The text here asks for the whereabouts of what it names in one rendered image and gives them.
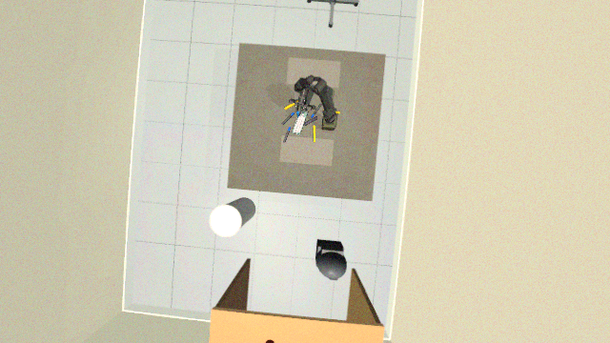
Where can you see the keyboard with white letter keys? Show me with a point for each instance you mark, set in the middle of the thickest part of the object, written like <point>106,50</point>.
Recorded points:
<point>300,122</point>

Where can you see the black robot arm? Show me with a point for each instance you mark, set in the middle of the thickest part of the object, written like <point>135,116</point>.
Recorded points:
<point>320,88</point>

